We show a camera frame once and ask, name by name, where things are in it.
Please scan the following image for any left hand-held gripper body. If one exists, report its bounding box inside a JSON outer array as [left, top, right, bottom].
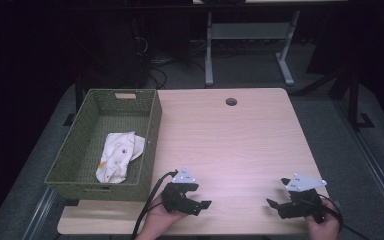
[[160, 166, 201, 215]]

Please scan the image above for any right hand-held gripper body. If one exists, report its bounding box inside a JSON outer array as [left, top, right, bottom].
[[279, 172, 328, 225]]

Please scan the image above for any person's left hand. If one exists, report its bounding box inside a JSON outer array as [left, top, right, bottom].
[[135, 193, 188, 240]]

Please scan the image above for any person's right hand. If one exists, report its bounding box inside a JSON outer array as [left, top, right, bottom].
[[304, 205, 343, 240]]

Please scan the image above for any white printed cloth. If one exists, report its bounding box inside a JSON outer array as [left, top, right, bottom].
[[95, 130, 146, 185]]

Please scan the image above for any black metal stand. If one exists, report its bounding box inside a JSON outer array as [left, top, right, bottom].
[[344, 66, 376, 132]]

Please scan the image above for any green woven basket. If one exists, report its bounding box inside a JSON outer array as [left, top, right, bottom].
[[44, 88, 163, 202]]

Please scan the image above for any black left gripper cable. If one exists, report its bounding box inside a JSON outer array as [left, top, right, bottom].
[[131, 169, 179, 240]]

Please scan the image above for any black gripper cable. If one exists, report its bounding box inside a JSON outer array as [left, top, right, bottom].
[[299, 194, 372, 240], [131, 169, 179, 240]]

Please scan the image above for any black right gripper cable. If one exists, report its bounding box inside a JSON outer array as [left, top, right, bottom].
[[299, 194, 372, 240]]

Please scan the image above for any metal floor rail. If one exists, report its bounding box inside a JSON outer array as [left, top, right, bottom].
[[22, 186, 58, 240], [335, 99, 384, 232]]

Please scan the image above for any tangle of floor cables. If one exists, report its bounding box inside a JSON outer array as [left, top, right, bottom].
[[131, 18, 208, 90]]

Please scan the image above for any grey metal desk frame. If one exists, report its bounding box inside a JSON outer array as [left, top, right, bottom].
[[204, 9, 302, 88]]

